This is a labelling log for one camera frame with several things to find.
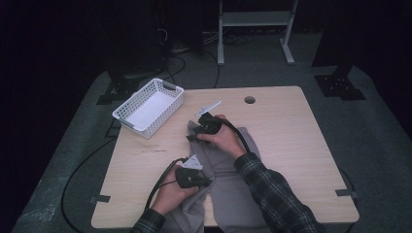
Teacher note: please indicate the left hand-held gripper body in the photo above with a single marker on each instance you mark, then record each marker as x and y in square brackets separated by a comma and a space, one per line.
[189, 179]

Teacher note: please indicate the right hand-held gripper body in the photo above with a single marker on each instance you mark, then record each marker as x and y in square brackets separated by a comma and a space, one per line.
[210, 124]

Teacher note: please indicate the grey pants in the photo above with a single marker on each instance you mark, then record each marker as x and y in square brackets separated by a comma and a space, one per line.
[223, 181]

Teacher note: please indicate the white perforated plastic basket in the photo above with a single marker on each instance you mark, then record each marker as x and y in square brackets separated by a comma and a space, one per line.
[149, 111]

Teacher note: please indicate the person's right hand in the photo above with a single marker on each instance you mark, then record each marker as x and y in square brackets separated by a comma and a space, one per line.
[225, 139]

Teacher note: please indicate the person's left hand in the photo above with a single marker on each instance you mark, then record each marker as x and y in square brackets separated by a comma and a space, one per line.
[171, 197]

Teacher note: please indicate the black stand base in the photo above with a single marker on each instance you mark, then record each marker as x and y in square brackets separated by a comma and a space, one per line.
[121, 87]
[340, 85]

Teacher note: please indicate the black tape square outline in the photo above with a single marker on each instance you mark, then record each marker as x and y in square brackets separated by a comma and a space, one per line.
[108, 129]

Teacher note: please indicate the grey tape strip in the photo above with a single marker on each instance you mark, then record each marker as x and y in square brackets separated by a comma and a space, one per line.
[346, 193]
[100, 198]

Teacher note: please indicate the white metal stand frame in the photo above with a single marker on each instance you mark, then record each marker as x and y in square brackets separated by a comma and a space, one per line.
[256, 18]

